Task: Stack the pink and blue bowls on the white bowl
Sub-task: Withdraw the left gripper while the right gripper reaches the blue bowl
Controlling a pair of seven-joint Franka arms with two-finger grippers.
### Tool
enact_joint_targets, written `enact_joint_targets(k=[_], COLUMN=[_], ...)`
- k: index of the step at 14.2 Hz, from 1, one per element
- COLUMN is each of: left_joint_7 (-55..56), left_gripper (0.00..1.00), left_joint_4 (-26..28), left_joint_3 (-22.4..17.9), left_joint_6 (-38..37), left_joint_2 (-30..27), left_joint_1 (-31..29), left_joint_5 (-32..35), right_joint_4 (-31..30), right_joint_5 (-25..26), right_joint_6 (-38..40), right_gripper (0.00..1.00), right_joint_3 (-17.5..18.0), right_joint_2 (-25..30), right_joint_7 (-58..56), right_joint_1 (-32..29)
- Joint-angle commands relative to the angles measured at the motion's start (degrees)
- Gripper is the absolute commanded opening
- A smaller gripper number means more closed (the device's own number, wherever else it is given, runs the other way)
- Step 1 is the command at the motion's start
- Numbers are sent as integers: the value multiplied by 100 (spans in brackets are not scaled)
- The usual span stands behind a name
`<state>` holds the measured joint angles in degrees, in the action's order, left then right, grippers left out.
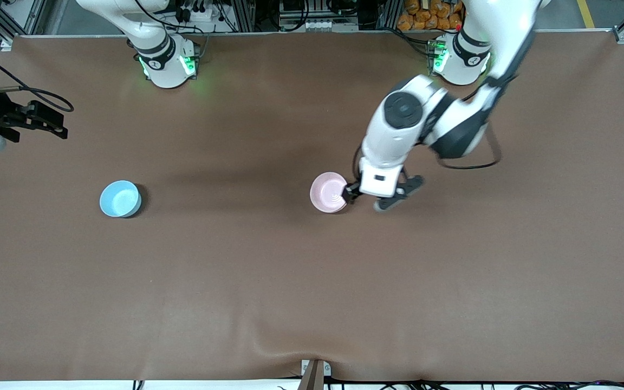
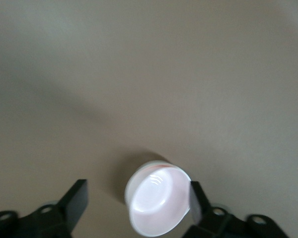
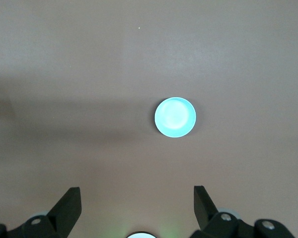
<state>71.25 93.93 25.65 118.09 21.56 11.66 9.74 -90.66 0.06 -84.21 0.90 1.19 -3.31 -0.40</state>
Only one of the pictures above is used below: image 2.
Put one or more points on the white plastic bowl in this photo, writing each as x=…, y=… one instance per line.
x=145, y=165

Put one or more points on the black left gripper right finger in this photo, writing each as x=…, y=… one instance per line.
x=201, y=210

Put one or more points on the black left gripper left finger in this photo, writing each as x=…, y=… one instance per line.
x=69, y=213

